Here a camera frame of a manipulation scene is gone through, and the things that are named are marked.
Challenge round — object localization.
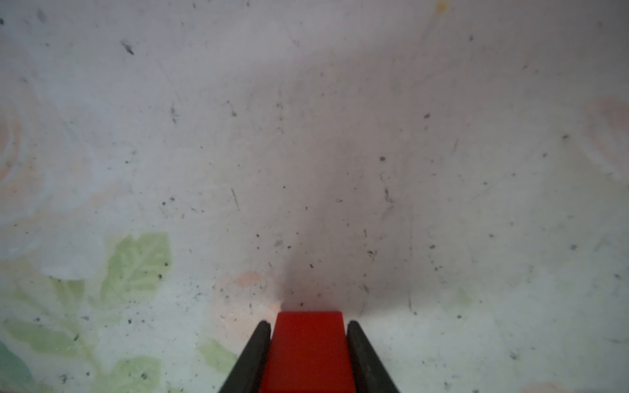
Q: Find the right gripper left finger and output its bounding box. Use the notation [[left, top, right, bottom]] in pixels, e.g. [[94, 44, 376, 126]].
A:
[[219, 320, 271, 393]]

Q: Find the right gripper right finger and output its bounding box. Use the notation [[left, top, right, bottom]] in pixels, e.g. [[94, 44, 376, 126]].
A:
[[347, 320, 400, 393]]

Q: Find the red tall lego brick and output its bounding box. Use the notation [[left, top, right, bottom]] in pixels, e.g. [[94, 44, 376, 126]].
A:
[[260, 311, 356, 393]]

